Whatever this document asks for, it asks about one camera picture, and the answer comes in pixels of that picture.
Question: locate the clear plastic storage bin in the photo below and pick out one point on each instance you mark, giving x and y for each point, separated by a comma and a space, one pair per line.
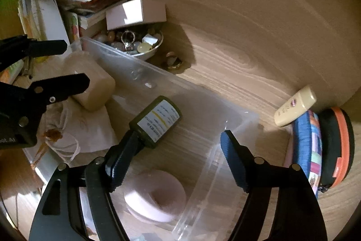
197, 105

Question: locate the glass bowl of stones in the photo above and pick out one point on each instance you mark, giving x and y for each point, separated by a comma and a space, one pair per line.
149, 53

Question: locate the white box at left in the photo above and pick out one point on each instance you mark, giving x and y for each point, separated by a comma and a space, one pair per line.
53, 18

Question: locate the green bottle with white label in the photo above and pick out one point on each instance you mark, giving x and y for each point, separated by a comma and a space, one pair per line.
158, 119

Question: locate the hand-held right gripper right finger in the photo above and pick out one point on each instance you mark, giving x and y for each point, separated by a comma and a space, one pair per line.
234, 159

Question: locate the black and orange round case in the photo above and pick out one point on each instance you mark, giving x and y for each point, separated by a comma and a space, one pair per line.
338, 145

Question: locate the cream lotion bottle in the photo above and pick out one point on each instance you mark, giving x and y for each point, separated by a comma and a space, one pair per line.
294, 107

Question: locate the blue patchwork pouch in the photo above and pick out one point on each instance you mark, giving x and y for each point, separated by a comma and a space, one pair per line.
307, 145

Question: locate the metal keyring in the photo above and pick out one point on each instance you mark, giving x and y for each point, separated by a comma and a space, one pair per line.
127, 40

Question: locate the pile of polished stones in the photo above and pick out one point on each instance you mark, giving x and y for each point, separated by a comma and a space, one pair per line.
111, 37

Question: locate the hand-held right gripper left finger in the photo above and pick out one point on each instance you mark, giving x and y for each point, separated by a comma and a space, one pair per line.
121, 162

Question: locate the cream cylindrical jar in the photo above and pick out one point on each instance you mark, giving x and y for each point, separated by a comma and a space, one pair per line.
96, 88

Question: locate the fruit print booklet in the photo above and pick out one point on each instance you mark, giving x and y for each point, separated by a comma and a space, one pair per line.
72, 26

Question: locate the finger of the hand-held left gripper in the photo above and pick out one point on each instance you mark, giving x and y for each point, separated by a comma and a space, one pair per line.
42, 46
62, 88

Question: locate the small white cardboard box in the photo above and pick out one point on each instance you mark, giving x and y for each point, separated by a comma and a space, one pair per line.
135, 13

